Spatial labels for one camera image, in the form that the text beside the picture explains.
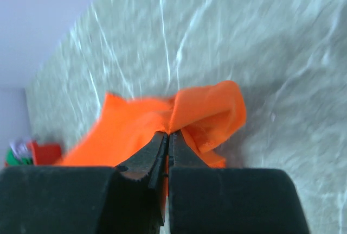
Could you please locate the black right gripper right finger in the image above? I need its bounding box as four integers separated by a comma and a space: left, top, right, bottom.
169, 132, 310, 233

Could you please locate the red plastic bin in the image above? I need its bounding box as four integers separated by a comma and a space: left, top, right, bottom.
27, 141, 62, 166

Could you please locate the lavender t shirt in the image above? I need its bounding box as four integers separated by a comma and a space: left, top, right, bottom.
9, 138, 32, 160

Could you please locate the orange t shirt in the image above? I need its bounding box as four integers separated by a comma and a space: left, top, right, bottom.
54, 80, 247, 169

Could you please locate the green t shirt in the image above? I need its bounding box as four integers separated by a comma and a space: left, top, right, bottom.
5, 150, 33, 166

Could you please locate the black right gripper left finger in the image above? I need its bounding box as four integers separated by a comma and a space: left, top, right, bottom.
1, 132, 168, 233

